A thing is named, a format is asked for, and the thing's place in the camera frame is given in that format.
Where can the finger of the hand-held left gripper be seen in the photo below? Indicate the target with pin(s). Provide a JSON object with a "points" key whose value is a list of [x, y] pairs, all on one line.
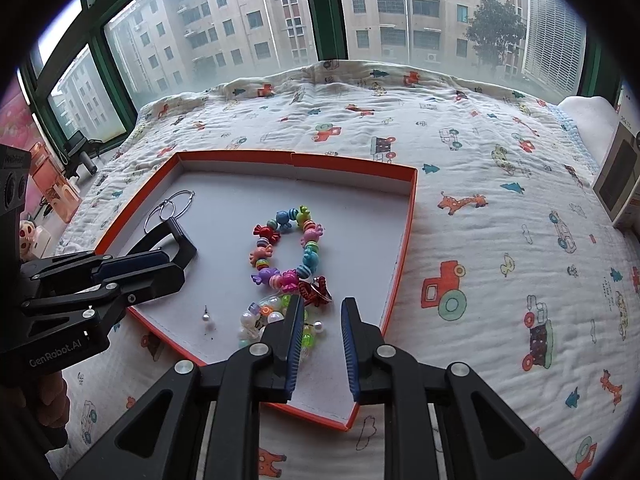
{"points": [[130, 261], [155, 287]]}

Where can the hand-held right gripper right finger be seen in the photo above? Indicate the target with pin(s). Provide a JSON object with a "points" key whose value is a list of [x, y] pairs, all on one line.
{"points": [[350, 360]]}

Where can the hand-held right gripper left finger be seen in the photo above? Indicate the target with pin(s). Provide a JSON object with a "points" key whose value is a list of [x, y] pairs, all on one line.
{"points": [[295, 355]]}

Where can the silver hoop earring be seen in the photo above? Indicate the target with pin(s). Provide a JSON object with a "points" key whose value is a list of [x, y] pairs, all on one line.
{"points": [[190, 194], [150, 220]]}

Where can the black smartwatch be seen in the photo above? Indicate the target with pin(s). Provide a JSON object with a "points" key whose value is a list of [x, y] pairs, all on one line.
{"points": [[182, 245]]}

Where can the orange cardboard box lid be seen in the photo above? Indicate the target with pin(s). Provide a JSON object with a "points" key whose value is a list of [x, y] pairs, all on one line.
{"points": [[220, 210]]}

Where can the person's left hand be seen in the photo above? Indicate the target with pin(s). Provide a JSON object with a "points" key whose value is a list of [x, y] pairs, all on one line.
{"points": [[47, 402]]}

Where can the pearl stud earring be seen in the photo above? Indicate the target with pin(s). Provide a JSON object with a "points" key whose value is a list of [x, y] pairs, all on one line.
{"points": [[317, 329], [205, 317]]}

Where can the small white box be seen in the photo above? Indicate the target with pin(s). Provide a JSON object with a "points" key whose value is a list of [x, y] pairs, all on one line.
{"points": [[42, 240]]}

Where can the orange water bottle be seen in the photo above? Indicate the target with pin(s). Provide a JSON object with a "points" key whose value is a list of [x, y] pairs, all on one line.
{"points": [[55, 190]]}

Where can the skull toy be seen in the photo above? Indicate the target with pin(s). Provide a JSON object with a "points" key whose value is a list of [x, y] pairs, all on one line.
{"points": [[27, 235]]}

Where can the black device on sill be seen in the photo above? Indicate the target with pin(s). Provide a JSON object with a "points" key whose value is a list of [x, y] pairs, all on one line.
{"points": [[80, 147]]}

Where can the pink printed cloth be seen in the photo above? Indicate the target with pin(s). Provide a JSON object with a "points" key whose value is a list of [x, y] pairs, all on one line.
{"points": [[20, 120]]}

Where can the printed blanket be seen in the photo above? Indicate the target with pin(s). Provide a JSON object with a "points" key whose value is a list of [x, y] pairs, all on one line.
{"points": [[500, 240]]}

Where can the cardboard product box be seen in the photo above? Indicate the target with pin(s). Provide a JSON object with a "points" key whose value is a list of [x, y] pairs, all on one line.
{"points": [[620, 175]]}

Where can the white pillow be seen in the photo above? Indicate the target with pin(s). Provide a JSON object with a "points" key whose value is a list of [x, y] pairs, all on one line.
{"points": [[587, 125]]}

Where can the tree outside window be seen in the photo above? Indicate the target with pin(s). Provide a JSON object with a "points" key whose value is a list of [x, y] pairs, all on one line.
{"points": [[495, 30]]}

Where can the white louvered grille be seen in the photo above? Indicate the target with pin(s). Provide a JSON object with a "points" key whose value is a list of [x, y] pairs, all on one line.
{"points": [[552, 35]]}

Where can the green window frame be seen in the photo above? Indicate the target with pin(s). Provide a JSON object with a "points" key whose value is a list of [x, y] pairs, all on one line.
{"points": [[325, 10]]}

